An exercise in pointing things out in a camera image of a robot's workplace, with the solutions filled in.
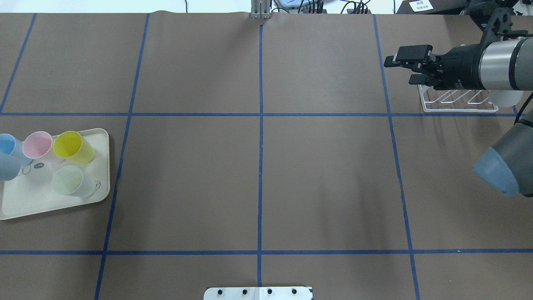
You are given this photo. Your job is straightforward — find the beige plastic tray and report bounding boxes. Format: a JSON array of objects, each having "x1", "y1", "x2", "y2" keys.
[{"x1": 0, "y1": 128, "x2": 110, "y2": 220}]

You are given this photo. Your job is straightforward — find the white wire cup rack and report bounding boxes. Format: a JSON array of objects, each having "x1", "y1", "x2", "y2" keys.
[{"x1": 417, "y1": 85, "x2": 499, "y2": 113}]

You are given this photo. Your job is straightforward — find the pink ikea cup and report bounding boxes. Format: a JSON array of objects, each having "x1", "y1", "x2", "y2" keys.
[{"x1": 22, "y1": 131, "x2": 62, "y2": 164}]

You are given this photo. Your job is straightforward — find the black laptop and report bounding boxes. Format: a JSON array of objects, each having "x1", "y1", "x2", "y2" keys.
[{"x1": 396, "y1": 0, "x2": 468, "y2": 15}]

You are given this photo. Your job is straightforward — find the far teach pendant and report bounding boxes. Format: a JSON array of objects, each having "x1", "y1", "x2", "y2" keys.
[{"x1": 276, "y1": 0, "x2": 317, "y2": 9}]

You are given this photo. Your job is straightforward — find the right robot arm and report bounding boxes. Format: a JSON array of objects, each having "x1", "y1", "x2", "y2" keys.
[{"x1": 383, "y1": 37, "x2": 532, "y2": 198}]

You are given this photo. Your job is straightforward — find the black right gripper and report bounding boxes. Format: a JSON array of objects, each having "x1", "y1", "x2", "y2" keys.
[{"x1": 384, "y1": 44, "x2": 485, "y2": 90}]

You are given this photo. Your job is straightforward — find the yellow ikea cup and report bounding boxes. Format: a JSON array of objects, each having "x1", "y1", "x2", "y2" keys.
[{"x1": 52, "y1": 131, "x2": 95, "y2": 164}]

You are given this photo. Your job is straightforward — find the pale green ikea cup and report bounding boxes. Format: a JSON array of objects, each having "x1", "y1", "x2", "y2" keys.
[{"x1": 52, "y1": 165, "x2": 100, "y2": 198}]

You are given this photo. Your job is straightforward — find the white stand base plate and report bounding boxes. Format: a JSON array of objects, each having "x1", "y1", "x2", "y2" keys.
[{"x1": 203, "y1": 286, "x2": 314, "y2": 300}]

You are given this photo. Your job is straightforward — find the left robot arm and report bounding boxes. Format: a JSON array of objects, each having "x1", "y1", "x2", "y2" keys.
[{"x1": 0, "y1": 152, "x2": 21, "y2": 182}]

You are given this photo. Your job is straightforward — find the aluminium frame post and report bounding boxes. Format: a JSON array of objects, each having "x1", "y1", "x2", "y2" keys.
[{"x1": 250, "y1": 0, "x2": 272, "y2": 20}]

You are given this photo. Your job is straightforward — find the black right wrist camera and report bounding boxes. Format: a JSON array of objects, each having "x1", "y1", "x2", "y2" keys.
[{"x1": 480, "y1": 7, "x2": 529, "y2": 46}]

